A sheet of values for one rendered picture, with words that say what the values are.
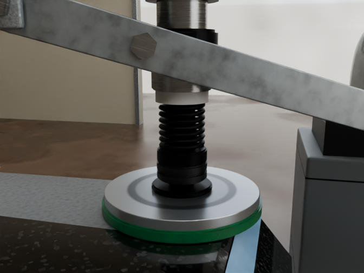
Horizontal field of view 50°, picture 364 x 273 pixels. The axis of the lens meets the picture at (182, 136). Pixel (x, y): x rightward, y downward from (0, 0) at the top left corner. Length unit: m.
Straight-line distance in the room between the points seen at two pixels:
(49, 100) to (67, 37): 5.63
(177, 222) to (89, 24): 0.24
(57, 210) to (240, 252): 0.25
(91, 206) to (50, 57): 5.46
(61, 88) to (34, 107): 0.55
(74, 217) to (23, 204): 0.09
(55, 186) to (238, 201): 0.30
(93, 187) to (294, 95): 0.34
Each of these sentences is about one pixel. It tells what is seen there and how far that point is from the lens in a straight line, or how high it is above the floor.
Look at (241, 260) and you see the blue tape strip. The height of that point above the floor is 0.84.
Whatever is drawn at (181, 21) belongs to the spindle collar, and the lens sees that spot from 0.48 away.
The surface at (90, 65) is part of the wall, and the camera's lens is 5.70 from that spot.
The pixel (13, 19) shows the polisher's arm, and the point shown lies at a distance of 0.43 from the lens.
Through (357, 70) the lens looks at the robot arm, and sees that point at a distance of 1.23.
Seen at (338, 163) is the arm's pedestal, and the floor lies 0.79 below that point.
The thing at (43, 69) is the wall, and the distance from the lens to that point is 6.06.
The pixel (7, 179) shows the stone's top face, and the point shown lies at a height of 0.87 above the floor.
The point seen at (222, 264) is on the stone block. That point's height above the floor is 0.86.
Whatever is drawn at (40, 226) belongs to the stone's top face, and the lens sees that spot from 0.53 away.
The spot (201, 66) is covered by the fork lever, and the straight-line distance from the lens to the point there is 0.46.
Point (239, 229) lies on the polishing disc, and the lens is 0.48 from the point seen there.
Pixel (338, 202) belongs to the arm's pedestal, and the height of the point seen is 0.68.
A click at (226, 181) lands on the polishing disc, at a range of 0.57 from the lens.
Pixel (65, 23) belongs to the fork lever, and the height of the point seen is 1.11.
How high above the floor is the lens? 1.08
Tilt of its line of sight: 13 degrees down
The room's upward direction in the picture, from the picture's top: straight up
